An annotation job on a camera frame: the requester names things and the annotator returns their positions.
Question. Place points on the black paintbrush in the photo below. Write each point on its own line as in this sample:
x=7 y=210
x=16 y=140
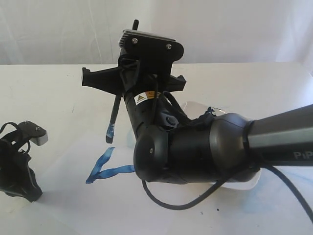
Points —
x=116 y=104

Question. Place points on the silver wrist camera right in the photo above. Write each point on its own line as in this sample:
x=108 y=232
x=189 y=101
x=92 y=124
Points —
x=150 y=47

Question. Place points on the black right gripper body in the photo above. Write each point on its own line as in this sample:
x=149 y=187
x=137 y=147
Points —
x=141 y=94

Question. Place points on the white paper sheet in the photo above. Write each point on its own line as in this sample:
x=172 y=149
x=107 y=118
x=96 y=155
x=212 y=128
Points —
x=114 y=206

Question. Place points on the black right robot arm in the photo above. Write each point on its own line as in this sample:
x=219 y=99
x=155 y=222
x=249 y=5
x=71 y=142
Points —
x=173 y=148

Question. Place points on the white plate with blue paint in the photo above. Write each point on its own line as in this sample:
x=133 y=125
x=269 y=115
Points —
x=227 y=149

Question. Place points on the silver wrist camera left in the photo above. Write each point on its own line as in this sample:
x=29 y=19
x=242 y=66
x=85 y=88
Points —
x=34 y=133

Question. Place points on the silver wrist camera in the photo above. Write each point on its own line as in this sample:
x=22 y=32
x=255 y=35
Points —
x=34 y=133
x=150 y=47

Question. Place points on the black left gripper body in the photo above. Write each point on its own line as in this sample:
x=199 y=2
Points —
x=17 y=179

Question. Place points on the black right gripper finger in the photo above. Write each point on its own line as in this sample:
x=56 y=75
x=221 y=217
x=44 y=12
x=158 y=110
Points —
x=107 y=80
x=176 y=83

